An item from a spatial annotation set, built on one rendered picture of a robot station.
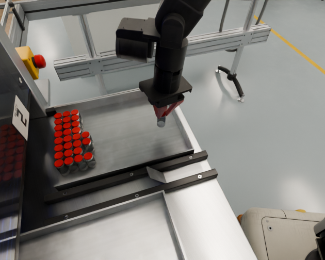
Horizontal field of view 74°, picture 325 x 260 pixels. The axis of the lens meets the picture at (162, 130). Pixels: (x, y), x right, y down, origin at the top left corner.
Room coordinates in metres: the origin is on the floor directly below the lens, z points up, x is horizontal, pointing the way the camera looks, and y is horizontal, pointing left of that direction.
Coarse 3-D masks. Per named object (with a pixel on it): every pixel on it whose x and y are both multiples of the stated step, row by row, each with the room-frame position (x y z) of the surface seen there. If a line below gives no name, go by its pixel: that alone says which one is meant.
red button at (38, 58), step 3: (39, 54) 0.57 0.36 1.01; (36, 57) 0.55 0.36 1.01; (39, 57) 0.55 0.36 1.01; (42, 57) 0.56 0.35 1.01; (36, 60) 0.54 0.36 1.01; (39, 60) 0.54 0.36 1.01; (42, 60) 0.55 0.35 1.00; (36, 63) 0.54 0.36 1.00; (39, 63) 0.54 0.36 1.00; (42, 63) 0.54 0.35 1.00; (45, 63) 0.56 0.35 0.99; (39, 66) 0.54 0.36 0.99; (42, 66) 0.54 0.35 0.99; (45, 66) 0.55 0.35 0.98
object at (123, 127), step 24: (120, 96) 0.50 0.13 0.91; (144, 96) 0.53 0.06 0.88; (96, 120) 0.42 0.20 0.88; (120, 120) 0.42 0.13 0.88; (144, 120) 0.42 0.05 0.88; (168, 120) 0.42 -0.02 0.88; (96, 144) 0.34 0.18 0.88; (120, 144) 0.34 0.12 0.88; (144, 144) 0.34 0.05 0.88; (168, 144) 0.34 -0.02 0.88; (96, 168) 0.26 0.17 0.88; (120, 168) 0.25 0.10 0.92
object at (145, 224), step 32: (160, 192) 0.19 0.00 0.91; (64, 224) 0.12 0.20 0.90; (96, 224) 0.13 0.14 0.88; (128, 224) 0.13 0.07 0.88; (160, 224) 0.13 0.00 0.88; (32, 256) 0.07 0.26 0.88; (64, 256) 0.07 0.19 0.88; (96, 256) 0.07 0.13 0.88; (128, 256) 0.07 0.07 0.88; (160, 256) 0.07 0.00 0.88
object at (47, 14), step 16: (0, 0) 1.17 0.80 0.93; (16, 0) 1.16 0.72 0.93; (32, 0) 1.15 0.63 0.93; (48, 0) 1.17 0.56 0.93; (64, 0) 1.19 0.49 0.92; (80, 0) 1.22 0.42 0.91; (96, 0) 1.24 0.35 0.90; (112, 0) 1.26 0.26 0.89; (128, 0) 1.29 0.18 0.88; (144, 0) 1.32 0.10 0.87; (160, 0) 1.35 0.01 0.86; (32, 16) 1.14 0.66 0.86; (48, 16) 1.16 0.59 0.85
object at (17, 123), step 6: (18, 102) 0.34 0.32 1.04; (18, 108) 0.33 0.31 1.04; (24, 108) 0.35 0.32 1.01; (24, 114) 0.33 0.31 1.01; (12, 120) 0.28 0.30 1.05; (18, 120) 0.30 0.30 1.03; (24, 120) 0.32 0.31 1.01; (18, 126) 0.28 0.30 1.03; (24, 126) 0.30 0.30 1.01; (24, 132) 0.29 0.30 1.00
